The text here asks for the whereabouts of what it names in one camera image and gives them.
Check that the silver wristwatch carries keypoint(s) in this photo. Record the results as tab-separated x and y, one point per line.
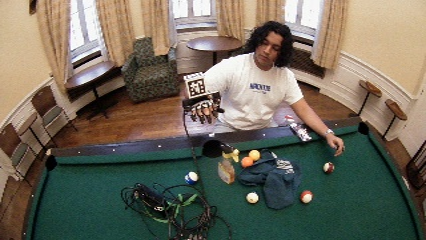
328	132

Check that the dark red striped billiard ball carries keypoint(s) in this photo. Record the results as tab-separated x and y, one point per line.
328	167

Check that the white marker cube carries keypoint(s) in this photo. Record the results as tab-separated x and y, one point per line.
196	86

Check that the person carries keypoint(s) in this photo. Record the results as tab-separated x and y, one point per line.
253	100

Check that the white t-shirt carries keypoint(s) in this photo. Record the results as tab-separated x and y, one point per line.
253	96

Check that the clear spray bottle yellow trigger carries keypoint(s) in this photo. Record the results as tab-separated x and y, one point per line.
227	166

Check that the yellow billiard ball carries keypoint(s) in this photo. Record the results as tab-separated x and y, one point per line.
255	155

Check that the green patterned armchair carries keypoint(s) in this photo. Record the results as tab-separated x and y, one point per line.
151	73

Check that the orange billiard ball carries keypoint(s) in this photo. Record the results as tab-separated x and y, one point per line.
247	162

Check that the dark blue cloth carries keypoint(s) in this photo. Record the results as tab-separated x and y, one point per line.
277	183

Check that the dark wooden chair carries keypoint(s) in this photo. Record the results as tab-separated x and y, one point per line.
417	166

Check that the blue and white billiard ball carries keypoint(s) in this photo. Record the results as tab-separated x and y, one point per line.
191	177

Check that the round dark wooden table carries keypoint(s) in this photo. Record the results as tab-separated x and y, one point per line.
213	43

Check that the cream billiard ball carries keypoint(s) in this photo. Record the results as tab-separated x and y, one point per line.
252	197

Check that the dark radiator grille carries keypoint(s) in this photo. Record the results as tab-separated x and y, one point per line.
308	63

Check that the green pool table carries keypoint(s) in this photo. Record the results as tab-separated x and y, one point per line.
111	173

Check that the black electronic box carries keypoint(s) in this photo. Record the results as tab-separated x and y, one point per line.
150	197

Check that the dark wooden side table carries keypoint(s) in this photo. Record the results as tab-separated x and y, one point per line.
91	75

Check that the beige curtain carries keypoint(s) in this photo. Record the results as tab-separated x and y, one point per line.
268	11
156	26
54	40
115	30
331	33
231	18

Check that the window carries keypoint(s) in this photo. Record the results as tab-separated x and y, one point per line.
301	15
193	11
84	26

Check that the wooden chair with grey seat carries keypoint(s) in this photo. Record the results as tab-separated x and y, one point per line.
15	150
48	110

